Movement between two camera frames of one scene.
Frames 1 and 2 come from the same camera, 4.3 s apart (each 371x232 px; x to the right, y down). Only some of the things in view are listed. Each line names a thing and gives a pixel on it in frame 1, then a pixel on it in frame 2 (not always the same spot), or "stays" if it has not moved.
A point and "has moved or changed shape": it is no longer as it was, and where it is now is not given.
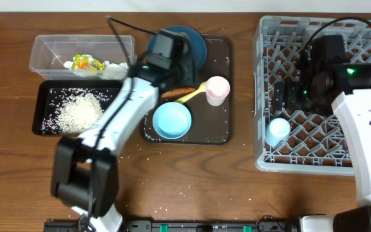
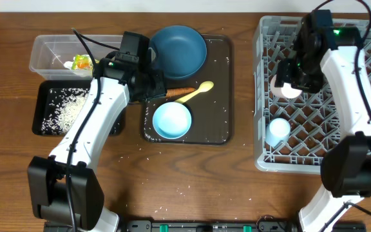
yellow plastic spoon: x=202 y=88 stays
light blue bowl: x=172 y=120 stays
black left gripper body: x=191 y=69 -> x=156 y=87
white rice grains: x=71 y=109 stays
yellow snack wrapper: x=81 y=62 stays
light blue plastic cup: x=277 y=131 stays
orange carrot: x=177 y=91 stays
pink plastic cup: x=217 y=89 has moved or changed shape
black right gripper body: x=279 y=95 -> x=288 y=76
